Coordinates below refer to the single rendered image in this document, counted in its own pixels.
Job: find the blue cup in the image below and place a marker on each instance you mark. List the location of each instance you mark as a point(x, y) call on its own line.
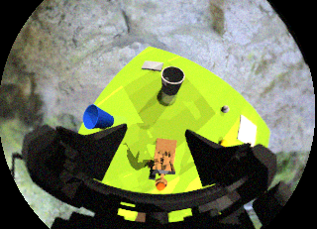
point(94, 118)

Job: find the yellow ball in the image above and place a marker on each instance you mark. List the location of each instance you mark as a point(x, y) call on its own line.
point(223, 143)

